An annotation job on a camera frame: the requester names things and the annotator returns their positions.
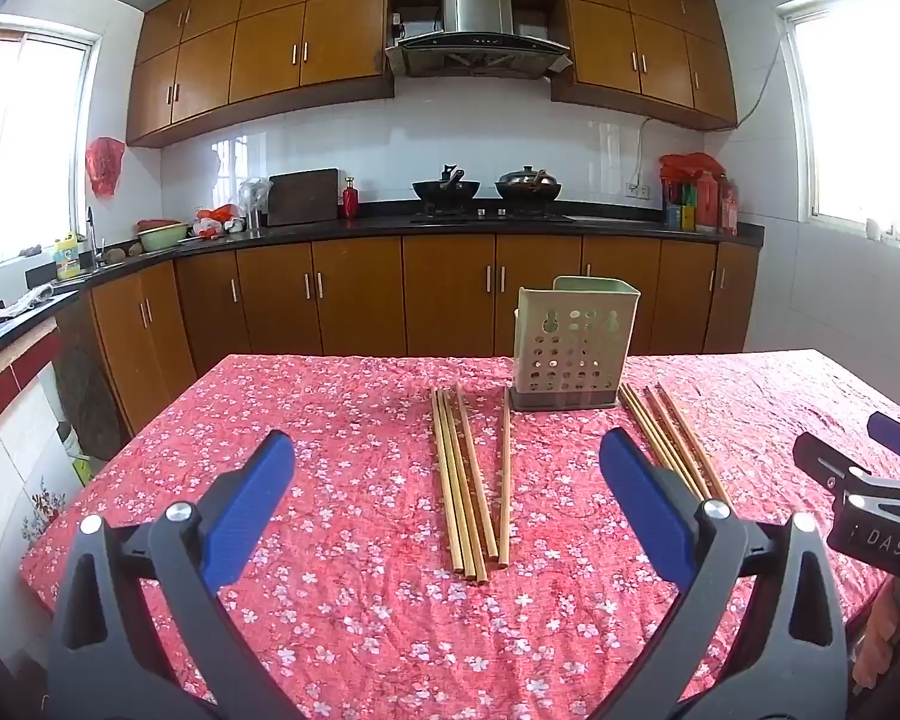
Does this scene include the red plastic bag over bottles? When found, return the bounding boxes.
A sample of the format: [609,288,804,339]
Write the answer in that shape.
[658,152,728,183]

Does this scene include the black kitchen countertop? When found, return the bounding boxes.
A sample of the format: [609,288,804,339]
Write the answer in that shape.
[0,199,765,376]

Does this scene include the small bright window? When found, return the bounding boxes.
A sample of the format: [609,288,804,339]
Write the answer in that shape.
[778,0,900,232]

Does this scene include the white power cable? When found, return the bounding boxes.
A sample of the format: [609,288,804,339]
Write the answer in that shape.
[635,41,789,188]

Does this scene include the red floral tablecloth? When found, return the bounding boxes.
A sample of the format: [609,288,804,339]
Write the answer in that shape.
[19,349,900,720]

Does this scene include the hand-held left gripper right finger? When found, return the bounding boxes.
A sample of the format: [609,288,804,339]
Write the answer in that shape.
[598,427,850,720]

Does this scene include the wooden wall cabinet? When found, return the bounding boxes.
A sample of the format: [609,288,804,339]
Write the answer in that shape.
[550,0,740,133]
[125,0,396,149]

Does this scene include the red and white plastic bags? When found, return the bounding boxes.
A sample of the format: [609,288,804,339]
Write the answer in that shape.
[190,203,245,238]

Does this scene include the red plastic bag on wall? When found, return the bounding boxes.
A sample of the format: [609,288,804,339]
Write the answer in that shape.
[84,136,127,200]

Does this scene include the row of condiment bottles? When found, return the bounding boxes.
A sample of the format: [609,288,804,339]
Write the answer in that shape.
[661,169,742,236]

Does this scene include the black wok with utensils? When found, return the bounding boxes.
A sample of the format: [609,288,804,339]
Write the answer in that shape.
[412,163,483,213]

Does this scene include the black gas stove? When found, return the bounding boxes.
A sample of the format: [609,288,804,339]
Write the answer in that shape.
[410,208,575,225]

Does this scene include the wooden base cabinets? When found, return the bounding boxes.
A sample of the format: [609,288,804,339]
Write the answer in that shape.
[55,234,761,437]

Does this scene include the perforated beige chopstick holder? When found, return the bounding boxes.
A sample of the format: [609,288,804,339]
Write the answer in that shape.
[510,276,641,413]

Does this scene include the grey rag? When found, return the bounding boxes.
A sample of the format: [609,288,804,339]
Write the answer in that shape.
[0,286,53,320]

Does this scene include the steel range hood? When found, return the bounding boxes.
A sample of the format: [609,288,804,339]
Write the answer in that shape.
[384,0,573,79]

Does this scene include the yellow detergent bottle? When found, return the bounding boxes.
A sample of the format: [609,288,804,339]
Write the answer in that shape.
[52,232,82,281]

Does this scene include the metal faucet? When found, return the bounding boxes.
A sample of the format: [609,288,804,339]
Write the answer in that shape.
[84,205,107,268]

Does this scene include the dark wooden cutting board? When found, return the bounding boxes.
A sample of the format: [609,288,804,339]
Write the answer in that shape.
[267,167,341,227]

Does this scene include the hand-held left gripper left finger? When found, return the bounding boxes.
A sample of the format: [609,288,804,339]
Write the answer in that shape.
[45,430,297,720]

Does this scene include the large sliding window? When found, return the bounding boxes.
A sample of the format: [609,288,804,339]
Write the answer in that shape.
[0,13,104,280]

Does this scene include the black wok with lid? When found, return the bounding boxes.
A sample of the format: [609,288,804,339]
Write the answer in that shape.
[493,164,563,203]

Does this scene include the green basin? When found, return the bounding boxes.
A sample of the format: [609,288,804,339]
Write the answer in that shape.
[136,220,191,253]

